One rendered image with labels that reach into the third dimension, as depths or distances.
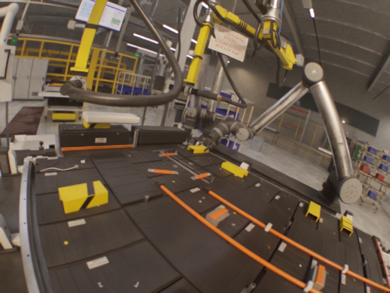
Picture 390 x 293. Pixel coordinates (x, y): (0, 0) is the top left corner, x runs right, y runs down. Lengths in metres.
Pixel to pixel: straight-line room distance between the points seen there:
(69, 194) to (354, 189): 1.51
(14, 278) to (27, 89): 9.13
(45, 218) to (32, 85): 9.02
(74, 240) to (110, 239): 0.10
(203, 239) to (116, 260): 0.25
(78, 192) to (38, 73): 8.97
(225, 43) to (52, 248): 1.51
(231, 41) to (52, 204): 1.49
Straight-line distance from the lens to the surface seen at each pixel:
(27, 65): 9.50
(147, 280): 0.43
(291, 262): 0.63
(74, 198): 0.55
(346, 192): 1.36
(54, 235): 0.51
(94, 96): 0.43
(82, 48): 0.81
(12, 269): 0.65
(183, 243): 0.50
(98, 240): 0.49
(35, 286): 0.46
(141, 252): 0.47
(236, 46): 1.51
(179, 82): 0.56
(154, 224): 0.53
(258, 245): 0.61
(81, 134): 0.97
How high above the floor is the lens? 1.38
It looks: 16 degrees down
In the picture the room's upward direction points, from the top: 15 degrees clockwise
